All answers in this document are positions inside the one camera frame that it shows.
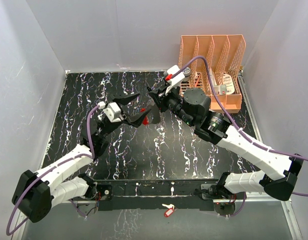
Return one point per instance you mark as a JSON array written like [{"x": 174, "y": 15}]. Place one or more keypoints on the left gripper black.
[{"x": 125, "y": 101}]

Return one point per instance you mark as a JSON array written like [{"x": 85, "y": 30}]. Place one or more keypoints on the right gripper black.
[{"x": 161, "y": 98}]

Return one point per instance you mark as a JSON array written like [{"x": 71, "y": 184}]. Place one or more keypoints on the red handled key organizer plate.
[{"x": 145, "y": 120}]

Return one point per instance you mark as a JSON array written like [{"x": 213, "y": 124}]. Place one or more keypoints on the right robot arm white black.
[{"x": 277, "y": 174}]

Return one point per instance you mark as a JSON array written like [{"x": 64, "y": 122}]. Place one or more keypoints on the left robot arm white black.
[{"x": 38, "y": 192}]

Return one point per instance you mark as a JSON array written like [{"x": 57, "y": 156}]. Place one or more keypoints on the small jar with lid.
[{"x": 187, "y": 74}]

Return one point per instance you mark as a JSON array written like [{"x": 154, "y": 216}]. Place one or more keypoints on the white labelled packet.
[{"x": 226, "y": 87}]

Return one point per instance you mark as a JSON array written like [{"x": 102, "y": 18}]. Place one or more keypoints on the orange file organizer rack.
[{"x": 224, "y": 55}]

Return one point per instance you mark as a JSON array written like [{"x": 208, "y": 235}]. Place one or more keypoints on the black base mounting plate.
[{"x": 159, "y": 194}]

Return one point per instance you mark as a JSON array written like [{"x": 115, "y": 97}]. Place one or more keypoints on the red tag with key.
[{"x": 170, "y": 209}]

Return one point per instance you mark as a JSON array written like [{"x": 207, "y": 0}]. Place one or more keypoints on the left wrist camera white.
[{"x": 111, "y": 110}]

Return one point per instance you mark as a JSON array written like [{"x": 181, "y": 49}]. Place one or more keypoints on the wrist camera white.
[
  {"x": 111, "y": 110},
  {"x": 173, "y": 78}
]

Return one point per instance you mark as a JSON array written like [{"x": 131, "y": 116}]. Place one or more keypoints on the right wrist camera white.
[{"x": 173, "y": 78}]

